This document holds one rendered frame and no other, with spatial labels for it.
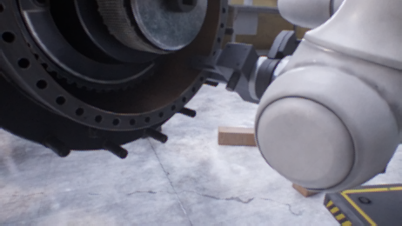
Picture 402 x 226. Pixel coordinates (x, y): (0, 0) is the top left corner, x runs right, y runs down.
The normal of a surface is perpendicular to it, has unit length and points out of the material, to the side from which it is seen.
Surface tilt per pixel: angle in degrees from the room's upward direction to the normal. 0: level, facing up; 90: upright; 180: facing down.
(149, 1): 90
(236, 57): 50
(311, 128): 99
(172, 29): 90
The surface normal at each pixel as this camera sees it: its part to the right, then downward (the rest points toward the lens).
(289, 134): -0.67, 0.29
